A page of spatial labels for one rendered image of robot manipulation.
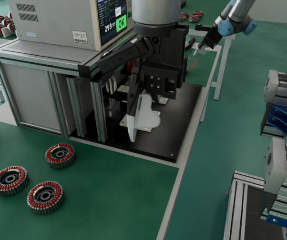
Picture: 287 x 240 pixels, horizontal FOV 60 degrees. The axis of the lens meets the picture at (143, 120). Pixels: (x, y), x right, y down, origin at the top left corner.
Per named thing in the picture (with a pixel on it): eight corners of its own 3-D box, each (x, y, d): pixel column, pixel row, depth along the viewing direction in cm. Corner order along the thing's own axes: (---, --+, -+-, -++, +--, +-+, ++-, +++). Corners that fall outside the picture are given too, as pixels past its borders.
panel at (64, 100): (128, 72, 158) (127, 24, 140) (70, 134, 108) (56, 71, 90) (127, 72, 158) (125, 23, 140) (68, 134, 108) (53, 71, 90)
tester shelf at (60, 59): (152, 25, 137) (152, 17, 134) (90, 78, 85) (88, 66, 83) (82, 18, 149) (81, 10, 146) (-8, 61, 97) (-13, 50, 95)
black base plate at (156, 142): (201, 88, 146) (202, 85, 144) (175, 163, 97) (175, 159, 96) (128, 76, 158) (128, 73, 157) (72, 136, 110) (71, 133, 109)
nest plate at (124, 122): (160, 114, 120) (160, 112, 120) (150, 132, 109) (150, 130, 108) (131, 108, 125) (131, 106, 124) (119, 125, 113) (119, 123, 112)
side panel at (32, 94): (71, 135, 111) (56, 68, 92) (67, 139, 109) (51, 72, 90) (21, 122, 119) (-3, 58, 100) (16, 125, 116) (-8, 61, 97)
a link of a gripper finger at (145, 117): (152, 149, 42) (164, 96, 41) (120, 141, 44) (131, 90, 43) (157, 147, 45) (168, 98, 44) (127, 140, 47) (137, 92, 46)
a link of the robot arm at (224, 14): (242, 5, 123) (231, -5, 126) (227, 24, 131) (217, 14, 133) (248, 7, 129) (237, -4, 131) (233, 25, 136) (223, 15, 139)
